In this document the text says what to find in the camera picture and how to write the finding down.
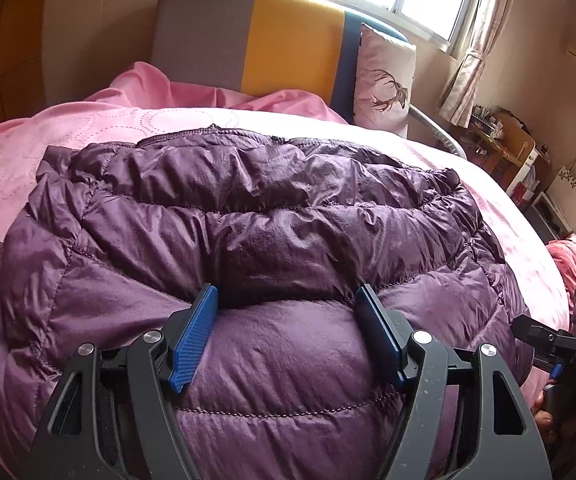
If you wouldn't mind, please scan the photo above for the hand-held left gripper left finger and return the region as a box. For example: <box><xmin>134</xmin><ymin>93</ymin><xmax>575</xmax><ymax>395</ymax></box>
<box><xmin>30</xmin><ymin>282</ymin><xmax>219</xmax><ymax>480</ymax></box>

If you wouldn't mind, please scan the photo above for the grey metal bed rail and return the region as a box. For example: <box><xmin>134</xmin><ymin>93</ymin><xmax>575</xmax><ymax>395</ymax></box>
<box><xmin>407</xmin><ymin>105</ymin><xmax>470</xmax><ymax>162</ymax></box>

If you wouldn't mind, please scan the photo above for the grey yellow blue headboard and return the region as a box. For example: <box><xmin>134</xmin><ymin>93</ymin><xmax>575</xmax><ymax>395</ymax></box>
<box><xmin>150</xmin><ymin>0</ymin><xmax>411</xmax><ymax>126</ymax></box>

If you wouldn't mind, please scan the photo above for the pink deer print pillow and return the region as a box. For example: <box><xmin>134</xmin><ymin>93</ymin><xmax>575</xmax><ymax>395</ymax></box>
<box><xmin>353</xmin><ymin>22</ymin><xmax>417</xmax><ymax>139</ymax></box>

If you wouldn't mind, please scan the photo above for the cluttered wooden desk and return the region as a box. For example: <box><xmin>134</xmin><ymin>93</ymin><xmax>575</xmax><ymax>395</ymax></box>
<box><xmin>460</xmin><ymin>105</ymin><xmax>553</xmax><ymax>193</ymax></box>

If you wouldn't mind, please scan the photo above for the purple quilted down jacket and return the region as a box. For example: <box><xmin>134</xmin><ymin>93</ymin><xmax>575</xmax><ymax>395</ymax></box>
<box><xmin>0</xmin><ymin>124</ymin><xmax>536</xmax><ymax>480</ymax></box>

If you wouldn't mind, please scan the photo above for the white cabinet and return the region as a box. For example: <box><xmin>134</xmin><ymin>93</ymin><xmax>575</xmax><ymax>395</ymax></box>
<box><xmin>530</xmin><ymin>164</ymin><xmax>576</xmax><ymax>248</ymax></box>

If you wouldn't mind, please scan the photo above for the person's right hand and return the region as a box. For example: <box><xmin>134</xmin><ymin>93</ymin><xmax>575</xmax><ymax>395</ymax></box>
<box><xmin>532</xmin><ymin>385</ymin><xmax>576</xmax><ymax>448</ymax></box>

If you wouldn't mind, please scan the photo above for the pink bed blanket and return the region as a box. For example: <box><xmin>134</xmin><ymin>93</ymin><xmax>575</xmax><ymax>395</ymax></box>
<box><xmin>0</xmin><ymin>61</ymin><xmax>571</xmax><ymax>480</ymax></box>

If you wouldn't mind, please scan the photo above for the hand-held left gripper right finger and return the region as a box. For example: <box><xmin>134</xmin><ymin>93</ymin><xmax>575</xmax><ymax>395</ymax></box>
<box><xmin>355</xmin><ymin>282</ymin><xmax>554</xmax><ymax>480</ymax></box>

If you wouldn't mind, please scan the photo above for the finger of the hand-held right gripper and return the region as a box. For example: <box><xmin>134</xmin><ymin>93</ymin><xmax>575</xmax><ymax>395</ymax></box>
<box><xmin>510</xmin><ymin>312</ymin><xmax>576</xmax><ymax>378</ymax></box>

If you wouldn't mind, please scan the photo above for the pink patterned curtain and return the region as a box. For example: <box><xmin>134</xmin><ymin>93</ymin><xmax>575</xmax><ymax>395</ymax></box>
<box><xmin>438</xmin><ymin>0</ymin><xmax>523</xmax><ymax>129</ymax></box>

